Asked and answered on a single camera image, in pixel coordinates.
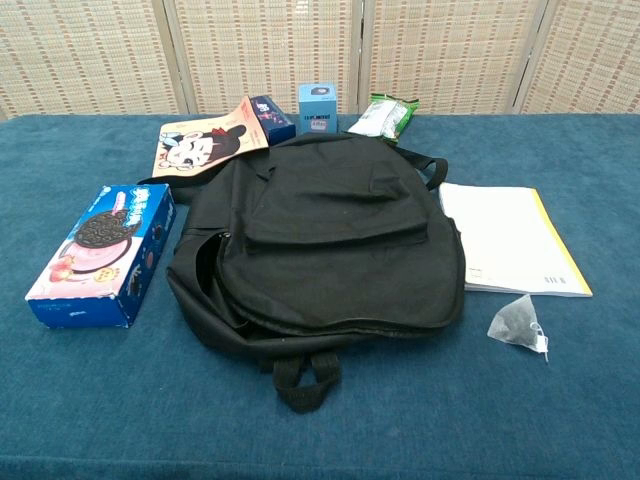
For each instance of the pyramid tea bag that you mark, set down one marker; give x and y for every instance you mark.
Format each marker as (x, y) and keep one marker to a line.
(515, 322)

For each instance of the blue Oreo cookie box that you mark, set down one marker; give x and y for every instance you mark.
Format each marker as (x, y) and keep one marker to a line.
(95, 250)

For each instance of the woven bamboo folding screen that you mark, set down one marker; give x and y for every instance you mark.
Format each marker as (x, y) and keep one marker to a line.
(265, 50)

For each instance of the light blue small box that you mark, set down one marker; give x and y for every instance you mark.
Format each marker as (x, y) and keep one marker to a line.
(317, 107)

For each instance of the black fabric backpack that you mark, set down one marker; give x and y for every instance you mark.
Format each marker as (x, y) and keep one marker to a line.
(325, 250)

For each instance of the green white snack packet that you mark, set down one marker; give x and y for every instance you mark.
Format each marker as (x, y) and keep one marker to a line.
(385, 117)

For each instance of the orange cartoon girl pad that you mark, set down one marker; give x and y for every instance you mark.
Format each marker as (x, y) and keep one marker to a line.
(200, 145)

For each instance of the dark blue small box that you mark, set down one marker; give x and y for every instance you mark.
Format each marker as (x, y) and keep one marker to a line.
(275, 122)

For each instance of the white notebook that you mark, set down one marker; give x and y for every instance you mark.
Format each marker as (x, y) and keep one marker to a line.
(510, 235)

